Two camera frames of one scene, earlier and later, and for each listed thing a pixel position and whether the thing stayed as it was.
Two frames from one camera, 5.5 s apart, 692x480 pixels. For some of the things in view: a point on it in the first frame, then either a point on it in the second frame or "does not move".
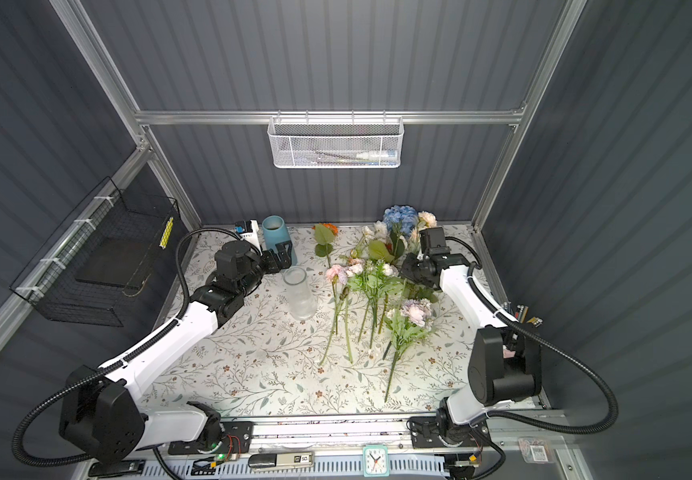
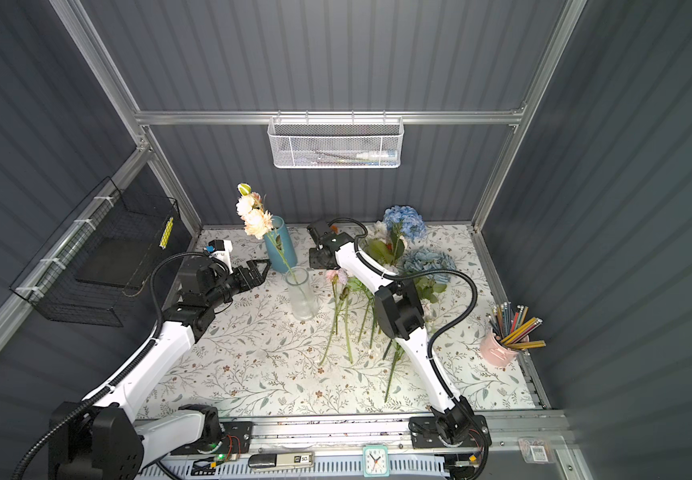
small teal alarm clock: x=376 y=461 does not move
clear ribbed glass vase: x=302 y=302 does not move
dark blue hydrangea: x=404 y=215 does not move
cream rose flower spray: x=426 y=220 -> x=258 y=222
